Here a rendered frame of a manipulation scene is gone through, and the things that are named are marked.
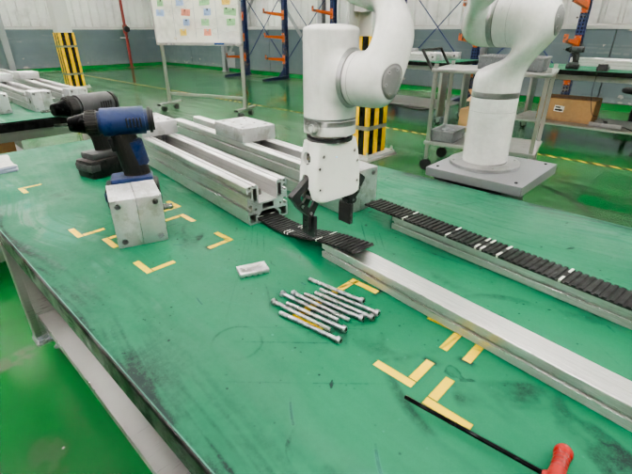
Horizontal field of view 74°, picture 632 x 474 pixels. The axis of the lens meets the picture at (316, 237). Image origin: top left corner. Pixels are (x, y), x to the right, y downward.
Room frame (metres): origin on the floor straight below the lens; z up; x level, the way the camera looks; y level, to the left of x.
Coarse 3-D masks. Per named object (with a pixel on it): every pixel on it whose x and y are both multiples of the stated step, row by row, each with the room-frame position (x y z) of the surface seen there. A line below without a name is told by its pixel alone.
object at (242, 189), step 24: (144, 144) 1.26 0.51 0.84; (168, 144) 1.17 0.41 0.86; (192, 144) 1.17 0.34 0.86; (168, 168) 1.12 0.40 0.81; (192, 168) 1.02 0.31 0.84; (216, 168) 0.94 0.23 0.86; (240, 168) 0.97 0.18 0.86; (216, 192) 0.93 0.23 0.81; (240, 192) 0.85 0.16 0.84; (264, 192) 0.89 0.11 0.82; (240, 216) 0.83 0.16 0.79
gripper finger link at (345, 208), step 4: (356, 192) 0.72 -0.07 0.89; (340, 200) 0.73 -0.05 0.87; (344, 200) 0.72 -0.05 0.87; (348, 200) 0.71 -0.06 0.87; (340, 204) 0.72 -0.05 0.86; (344, 204) 0.71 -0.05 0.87; (348, 204) 0.71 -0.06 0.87; (352, 204) 0.71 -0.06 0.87; (340, 208) 0.72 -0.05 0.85; (344, 208) 0.71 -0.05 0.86; (348, 208) 0.71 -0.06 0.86; (352, 208) 0.71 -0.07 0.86; (340, 212) 0.72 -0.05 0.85; (344, 212) 0.71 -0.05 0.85; (348, 212) 0.71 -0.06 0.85; (352, 212) 0.71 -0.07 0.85; (340, 216) 0.72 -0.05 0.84; (344, 216) 0.71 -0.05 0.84; (348, 216) 0.71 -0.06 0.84; (352, 216) 0.71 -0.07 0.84; (340, 220) 0.72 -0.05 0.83; (344, 220) 0.71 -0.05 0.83; (348, 220) 0.71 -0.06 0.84; (352, 220) 0.71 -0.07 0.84
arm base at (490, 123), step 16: (480, 112) 1.14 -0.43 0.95; (496, 112) 1.12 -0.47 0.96; (512, 112) 1.13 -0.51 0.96; (480, 128) 1.14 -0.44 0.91; (496, 128) 1.12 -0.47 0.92; (512, 128) 1.14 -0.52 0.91; (464, 144) 1.20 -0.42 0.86; (480, 144) 1.13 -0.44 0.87; (496, 144) 1.12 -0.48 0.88; (464, 160) 1.17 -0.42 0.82; (480, 160) 1.13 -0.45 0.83; (496, 160) 1.12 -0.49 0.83; (512, 160) 1.17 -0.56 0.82
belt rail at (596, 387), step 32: (352, 256) 0.62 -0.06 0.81; (384, 288) 0.56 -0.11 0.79; (416, 288) 0.52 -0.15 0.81; (448, 320) 0.47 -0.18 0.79; (480, 320) 0.45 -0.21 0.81; (512, 352) 0.41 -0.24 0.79; (544, 352) 0.39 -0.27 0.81; (576, 384) 0.35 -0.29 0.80; (608, 384) 0.34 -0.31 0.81; (608, 416) 0.32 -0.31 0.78
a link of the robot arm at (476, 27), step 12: (468, 0) 1.12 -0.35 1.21; (480, 0) 1.08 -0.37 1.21; (492, 0) 1.07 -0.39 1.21; (468, 12) 1.14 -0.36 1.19; (480, 12) 1.12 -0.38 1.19; (492, 12) 1.15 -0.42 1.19; (468, 24) 1.16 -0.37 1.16; (480, 24) 1.16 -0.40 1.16; (468, 36) 1.19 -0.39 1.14; (480, 36) 1.17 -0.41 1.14
